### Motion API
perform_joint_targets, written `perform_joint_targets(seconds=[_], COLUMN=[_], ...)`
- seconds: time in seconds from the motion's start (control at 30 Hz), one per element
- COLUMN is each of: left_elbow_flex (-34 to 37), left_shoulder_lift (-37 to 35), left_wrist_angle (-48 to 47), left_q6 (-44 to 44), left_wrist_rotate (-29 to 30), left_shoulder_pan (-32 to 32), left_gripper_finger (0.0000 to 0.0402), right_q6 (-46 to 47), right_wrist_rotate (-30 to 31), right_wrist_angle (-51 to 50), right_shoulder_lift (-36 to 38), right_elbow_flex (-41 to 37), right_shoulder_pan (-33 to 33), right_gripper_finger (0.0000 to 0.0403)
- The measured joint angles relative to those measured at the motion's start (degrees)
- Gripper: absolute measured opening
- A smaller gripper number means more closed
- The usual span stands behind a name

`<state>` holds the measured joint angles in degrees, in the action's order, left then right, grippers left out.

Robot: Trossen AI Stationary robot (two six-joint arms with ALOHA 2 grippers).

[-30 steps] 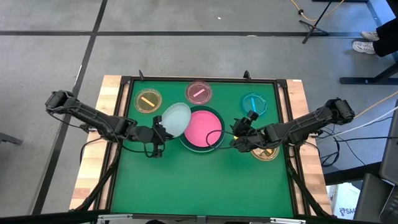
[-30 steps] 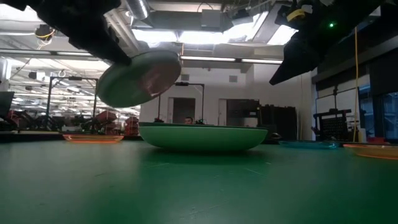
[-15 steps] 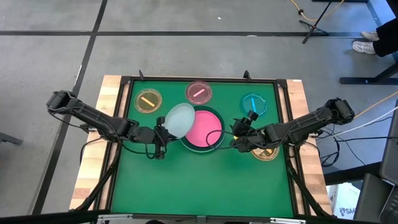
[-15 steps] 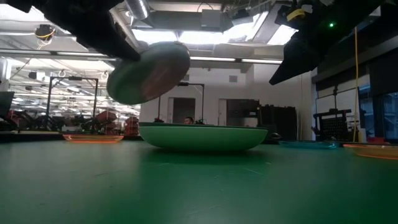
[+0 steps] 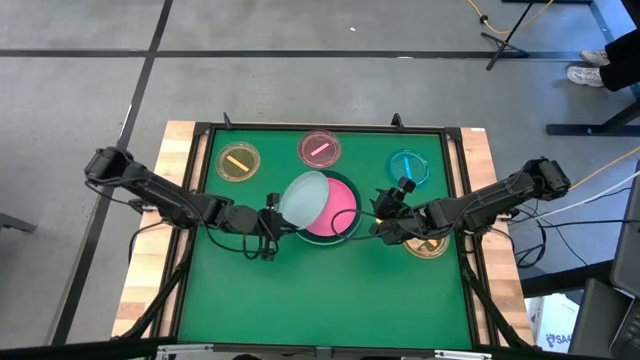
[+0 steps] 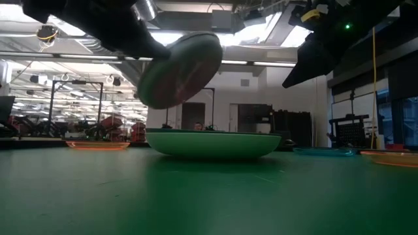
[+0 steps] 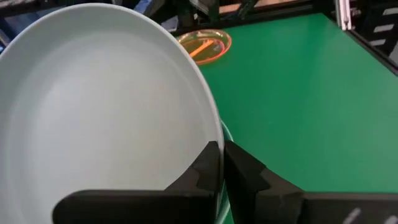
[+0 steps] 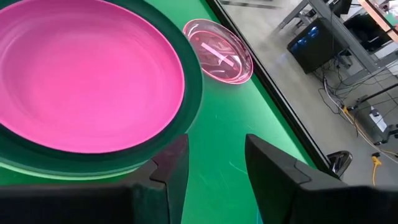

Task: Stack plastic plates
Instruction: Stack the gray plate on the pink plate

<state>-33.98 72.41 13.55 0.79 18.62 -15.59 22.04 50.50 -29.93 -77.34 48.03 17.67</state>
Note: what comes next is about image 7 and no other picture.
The aluminium extrusion post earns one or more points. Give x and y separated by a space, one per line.
343 14

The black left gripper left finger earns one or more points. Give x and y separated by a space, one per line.
174 199

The white plastic plate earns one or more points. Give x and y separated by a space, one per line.
102 105

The green translucent plastic plate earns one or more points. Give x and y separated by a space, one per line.
226 130

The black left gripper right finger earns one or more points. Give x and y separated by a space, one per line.
280 199

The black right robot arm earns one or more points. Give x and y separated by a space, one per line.
199 11

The orange-pink translucent plastic plate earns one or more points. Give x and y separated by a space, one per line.
206 46

